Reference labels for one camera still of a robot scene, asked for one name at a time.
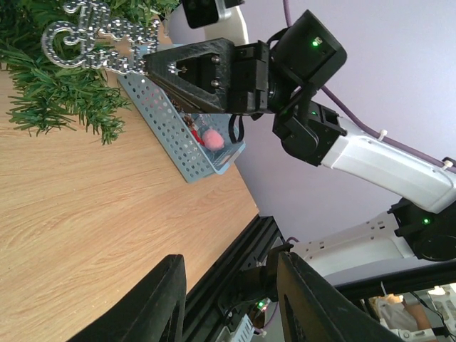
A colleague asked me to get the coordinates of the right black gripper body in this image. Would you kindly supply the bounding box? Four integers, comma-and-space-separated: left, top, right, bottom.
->
227, 41, 270, 115

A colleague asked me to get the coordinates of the small green christmas tree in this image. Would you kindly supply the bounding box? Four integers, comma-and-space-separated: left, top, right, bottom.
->
1, 1, 178, 144

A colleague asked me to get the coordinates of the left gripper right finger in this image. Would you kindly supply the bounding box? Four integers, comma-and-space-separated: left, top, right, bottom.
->
276, 252, 401, 342

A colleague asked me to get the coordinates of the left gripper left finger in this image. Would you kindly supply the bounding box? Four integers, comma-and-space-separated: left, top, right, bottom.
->
70, 254, 187, 341

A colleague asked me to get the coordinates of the red reindeer ornament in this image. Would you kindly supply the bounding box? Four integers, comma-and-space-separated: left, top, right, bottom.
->
190, 128, 205, 146

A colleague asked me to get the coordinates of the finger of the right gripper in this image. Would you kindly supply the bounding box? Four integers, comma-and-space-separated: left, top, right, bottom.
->
143, 38, 234, 113
147, 73, 214, 113

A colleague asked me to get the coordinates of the light blue cable duct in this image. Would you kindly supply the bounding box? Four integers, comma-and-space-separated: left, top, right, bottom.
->
215, 315, 255, 342

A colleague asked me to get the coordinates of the light blue plastic basket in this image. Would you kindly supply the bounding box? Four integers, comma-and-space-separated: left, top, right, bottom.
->
118, 73, 246, 183

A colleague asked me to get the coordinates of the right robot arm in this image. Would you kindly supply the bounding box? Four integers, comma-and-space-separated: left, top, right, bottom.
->
144, 11, 455, 276

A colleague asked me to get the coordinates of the pink pompom ornament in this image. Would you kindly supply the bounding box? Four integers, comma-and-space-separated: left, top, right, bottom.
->
202, 128, 224, 151

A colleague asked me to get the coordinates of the black aluminium frame rail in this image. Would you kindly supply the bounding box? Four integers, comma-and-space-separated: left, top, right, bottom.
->
182, 216, 285, 341

